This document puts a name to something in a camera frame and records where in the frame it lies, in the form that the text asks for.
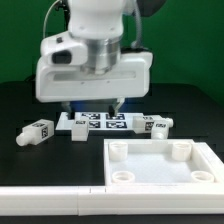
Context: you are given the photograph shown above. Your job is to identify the white obstacle wall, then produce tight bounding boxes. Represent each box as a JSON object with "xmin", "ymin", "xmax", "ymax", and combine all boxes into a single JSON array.
[
  {"xmin": 0, "ymin": 184, "xmax": 224, "ymax": 216},
  {"xmin": 200, "ymin": 143, "xmax": 224, "ymax": 184}
]

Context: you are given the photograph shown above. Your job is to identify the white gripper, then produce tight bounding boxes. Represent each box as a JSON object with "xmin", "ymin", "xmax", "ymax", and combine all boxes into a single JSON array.
[{"xmin": 36, "ymin": 52, "xmax": 153, "ymax": 119}]

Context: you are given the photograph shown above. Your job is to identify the white front obstacle wall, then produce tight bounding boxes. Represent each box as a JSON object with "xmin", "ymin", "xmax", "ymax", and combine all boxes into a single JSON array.
[{"xmin": 0, "ymin": 184, "xmax": 224, "ymax": 216}]

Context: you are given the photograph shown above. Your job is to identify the white marker base plate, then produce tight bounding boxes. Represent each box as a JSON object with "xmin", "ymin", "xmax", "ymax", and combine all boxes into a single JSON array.
[{"xmin": 56, "ymin": 112, "xmax": 142, "ymax": 131}]

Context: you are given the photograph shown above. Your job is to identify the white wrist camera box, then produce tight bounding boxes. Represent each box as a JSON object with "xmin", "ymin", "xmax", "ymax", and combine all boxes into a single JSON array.
[{"xmin": 40, "ymin": 31, "xmax": 88, "ymax": 66}]

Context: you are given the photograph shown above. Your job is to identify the white right obstacle wall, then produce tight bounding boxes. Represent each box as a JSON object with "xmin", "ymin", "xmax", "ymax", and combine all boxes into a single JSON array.
[{"xmin": 200, "ymin": 143, "xmax": 224, "ymax": 184}]

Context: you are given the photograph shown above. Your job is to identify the white square table top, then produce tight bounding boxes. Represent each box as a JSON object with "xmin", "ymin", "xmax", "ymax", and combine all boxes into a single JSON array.
[{"xmin": 104, "ymin": 139, "xmax": 217, "ymax": 186}]

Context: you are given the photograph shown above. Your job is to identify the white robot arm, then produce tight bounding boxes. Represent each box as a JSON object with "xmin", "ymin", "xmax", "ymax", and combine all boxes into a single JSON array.
[{"xmin": 36, "ymin": 0, "xmax": 167, "ymax": 116}]

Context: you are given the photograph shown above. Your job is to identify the grey cable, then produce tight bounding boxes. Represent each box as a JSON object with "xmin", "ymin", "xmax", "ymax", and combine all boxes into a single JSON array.
[{"xmin": 42, "ymin": 0, "xmax": 63, "ymax": 41}]

